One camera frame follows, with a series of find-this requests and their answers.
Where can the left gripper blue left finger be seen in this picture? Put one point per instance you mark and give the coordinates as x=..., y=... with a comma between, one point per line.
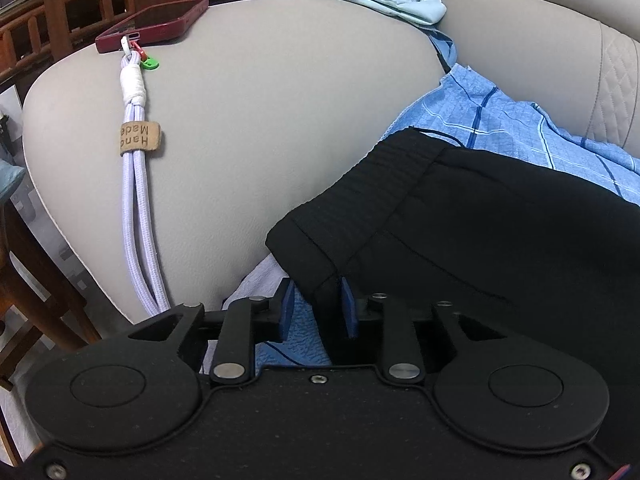
x=283, y=307

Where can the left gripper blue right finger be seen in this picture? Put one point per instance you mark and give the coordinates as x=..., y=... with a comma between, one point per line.
x=349, y=308

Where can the black pants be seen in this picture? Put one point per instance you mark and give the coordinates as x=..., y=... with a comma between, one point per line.
x=549, y=255

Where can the beige leather sofa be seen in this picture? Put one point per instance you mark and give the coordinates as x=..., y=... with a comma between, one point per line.
x=266, y=103

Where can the blue checked bed sheet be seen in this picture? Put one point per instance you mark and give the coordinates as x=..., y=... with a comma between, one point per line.
x=467, y=109

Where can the red smartphone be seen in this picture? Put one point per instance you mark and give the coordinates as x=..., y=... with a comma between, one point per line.
x=153, y=25

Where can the light blue garment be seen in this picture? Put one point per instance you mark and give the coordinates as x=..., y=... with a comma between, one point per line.
x=424, y=15

